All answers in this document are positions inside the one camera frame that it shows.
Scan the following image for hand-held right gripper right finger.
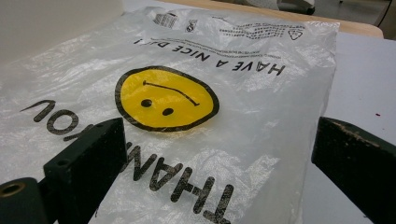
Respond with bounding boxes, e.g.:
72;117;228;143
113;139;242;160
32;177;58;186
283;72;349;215
311;116;396;224

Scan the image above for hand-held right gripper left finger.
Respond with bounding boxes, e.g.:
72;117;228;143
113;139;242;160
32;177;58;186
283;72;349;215
43;117;128;224

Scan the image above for clear smiley print plastic bag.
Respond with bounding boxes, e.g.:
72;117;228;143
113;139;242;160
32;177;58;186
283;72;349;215
0;6;340;224

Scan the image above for white paper table mat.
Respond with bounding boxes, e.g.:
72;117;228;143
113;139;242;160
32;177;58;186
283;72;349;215
302;31;396;224

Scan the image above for black background cables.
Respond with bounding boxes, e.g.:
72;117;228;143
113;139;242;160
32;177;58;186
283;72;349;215
373;0;393;27

